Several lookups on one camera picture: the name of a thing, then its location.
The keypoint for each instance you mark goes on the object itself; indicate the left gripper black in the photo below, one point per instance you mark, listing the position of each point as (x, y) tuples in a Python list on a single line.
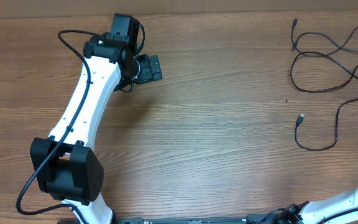
[(148, 74)]

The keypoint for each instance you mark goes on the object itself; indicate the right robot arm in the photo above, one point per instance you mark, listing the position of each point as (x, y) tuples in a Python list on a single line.
[(342, 208)]

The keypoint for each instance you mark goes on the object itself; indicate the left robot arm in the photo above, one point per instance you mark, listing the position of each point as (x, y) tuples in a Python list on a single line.
[(65, 165)]

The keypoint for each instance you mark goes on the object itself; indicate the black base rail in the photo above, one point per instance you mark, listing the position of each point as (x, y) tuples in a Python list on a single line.
[(249, 219)]

